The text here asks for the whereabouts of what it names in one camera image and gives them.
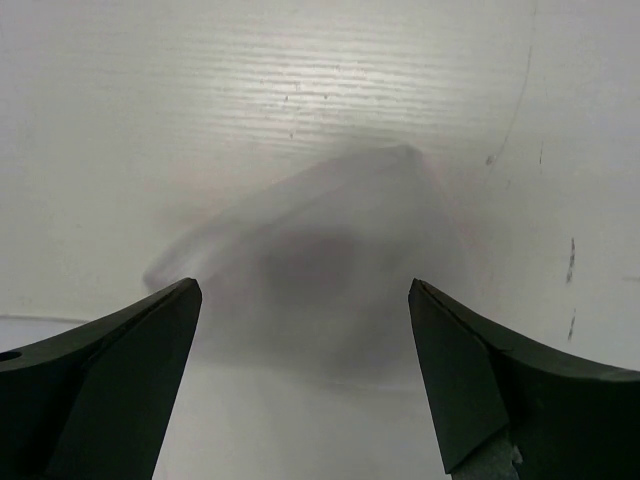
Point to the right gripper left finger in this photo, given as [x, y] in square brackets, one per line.
[95, 401]

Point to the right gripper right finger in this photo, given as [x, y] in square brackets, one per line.
[507, 407]

